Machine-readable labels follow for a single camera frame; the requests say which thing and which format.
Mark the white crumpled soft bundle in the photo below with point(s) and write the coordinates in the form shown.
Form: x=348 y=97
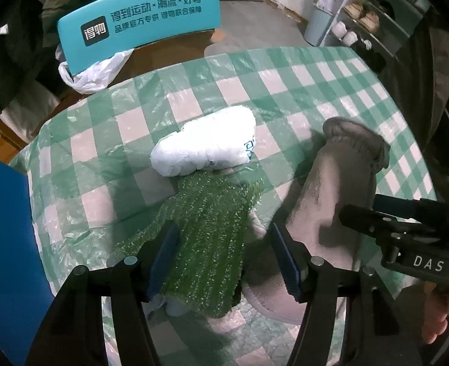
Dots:
x=220 y=140

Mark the taupe grey sock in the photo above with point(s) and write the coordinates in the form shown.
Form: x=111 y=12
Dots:
x=343 y=173

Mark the blue-edged cardboard box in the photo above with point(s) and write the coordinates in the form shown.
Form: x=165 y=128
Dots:
x=25 y=294

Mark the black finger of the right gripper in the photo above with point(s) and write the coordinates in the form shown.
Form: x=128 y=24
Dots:
x=424 y=220

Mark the grey shoe rack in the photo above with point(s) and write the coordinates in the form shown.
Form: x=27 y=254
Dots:
x=374 y=29

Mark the green glitter knitted sock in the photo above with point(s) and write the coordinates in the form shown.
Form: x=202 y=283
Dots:
x=212 y=212

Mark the person's right hand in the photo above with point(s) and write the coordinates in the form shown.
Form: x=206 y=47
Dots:
x=436 y=313

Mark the light blue trash bin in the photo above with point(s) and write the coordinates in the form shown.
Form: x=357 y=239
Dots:
x=319 y=21

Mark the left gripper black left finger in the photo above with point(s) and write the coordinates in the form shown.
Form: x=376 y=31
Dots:
x=156 y=259

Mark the teal shoe box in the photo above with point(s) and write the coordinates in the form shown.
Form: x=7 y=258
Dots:
x=103 y=28

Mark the white plastic bag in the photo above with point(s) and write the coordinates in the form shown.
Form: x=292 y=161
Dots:
x=97 y=77

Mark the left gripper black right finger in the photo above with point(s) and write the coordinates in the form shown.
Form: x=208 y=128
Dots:
x=293 y=260

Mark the green white checkered tablecloth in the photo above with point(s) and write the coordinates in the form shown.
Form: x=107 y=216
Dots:
x=99 y=171

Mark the dark hanging jacket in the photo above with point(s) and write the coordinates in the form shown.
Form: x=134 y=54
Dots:
x=28 y=42

